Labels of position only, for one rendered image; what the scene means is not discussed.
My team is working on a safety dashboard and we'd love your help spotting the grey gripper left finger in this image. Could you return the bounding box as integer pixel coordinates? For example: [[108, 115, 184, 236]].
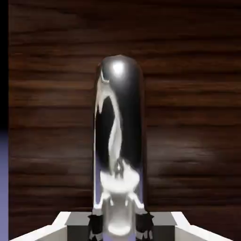
[[8, 211, 104, 241]]

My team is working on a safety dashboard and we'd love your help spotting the dark wood cabinet door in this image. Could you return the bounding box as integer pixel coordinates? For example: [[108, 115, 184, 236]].
[[8, 0, 241, 241]]

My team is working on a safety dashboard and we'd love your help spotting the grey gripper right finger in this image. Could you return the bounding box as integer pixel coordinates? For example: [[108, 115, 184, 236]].
[[135, 211, 234, 241]]

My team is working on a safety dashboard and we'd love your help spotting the curved shiny metal handle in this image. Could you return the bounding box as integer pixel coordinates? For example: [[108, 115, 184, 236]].
[[92, 54, 147, 241]]

